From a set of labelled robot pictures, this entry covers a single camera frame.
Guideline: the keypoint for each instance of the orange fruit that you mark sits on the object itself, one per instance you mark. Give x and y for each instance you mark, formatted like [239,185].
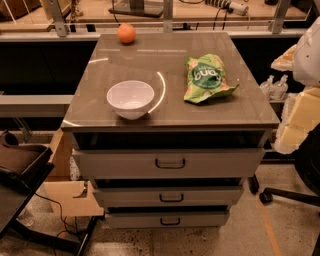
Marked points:
[126,33]

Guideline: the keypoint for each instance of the dark tray on table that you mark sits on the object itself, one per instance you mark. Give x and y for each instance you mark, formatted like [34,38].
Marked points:
[20,163]

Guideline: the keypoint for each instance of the white power strip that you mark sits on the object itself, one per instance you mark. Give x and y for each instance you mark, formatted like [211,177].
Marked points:
[230,6]

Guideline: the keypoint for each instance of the middle grey drawer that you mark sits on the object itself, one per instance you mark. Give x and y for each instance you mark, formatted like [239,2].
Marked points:
[167,196]

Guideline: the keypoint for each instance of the yellow foam blocks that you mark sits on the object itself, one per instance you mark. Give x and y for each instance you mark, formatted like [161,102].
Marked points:
[300,113]

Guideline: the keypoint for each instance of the bottom grey drawer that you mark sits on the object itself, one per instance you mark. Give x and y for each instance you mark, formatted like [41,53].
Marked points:
[166,220]

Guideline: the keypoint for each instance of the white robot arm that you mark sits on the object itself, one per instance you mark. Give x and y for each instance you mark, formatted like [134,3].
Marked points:
[306,60]

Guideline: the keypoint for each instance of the grey drawer cabinet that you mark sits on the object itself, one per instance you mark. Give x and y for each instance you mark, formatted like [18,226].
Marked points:
[242,120]

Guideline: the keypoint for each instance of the top grey drawer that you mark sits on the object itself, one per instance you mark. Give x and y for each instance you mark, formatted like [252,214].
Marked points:
[156,164]

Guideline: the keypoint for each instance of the black office chair base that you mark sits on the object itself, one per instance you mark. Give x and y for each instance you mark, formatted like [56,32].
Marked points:
[266,197]

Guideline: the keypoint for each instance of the black side table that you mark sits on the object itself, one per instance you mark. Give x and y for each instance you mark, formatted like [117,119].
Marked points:
[13,202]

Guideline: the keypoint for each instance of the white bowl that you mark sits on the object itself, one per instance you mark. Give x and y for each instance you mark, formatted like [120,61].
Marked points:
[130,99]

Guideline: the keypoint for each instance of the green chip bag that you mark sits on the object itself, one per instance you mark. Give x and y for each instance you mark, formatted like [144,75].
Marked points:
[206,79]

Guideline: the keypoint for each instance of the clear sanitizer bottle left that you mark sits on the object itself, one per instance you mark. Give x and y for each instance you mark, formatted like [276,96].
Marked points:
[266,86]

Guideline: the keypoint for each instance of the brown cardboard piece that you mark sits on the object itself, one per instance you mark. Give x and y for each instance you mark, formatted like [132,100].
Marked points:
[62,185]

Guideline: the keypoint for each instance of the grey drawer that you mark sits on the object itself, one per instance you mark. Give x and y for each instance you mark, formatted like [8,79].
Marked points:
[166,220]
[167,196]
[156,164]

